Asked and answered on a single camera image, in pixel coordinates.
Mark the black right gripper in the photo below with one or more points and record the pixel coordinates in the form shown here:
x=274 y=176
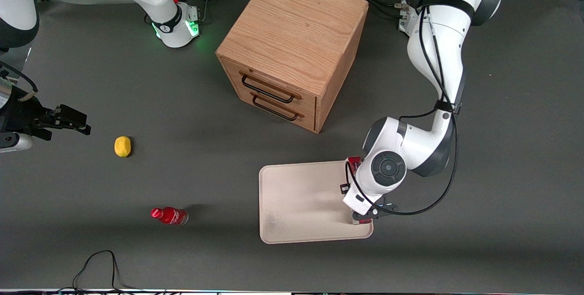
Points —
x=20 y=112

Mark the red cookie box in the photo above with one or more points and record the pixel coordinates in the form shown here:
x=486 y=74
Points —
x=353 y=163

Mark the beige plastic tray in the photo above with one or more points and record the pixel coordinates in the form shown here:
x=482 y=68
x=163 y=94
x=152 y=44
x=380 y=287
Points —
x=301 y=204

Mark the yellow lemon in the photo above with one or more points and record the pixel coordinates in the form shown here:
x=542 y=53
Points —
x=122 y=146

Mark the red cola bottle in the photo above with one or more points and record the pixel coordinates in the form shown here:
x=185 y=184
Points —
x=171 y=215

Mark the wooden drawer cabinet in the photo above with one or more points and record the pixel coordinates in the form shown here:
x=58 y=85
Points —
x=292 y=30

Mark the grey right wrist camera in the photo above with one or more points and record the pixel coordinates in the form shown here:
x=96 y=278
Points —
x=13 y=142

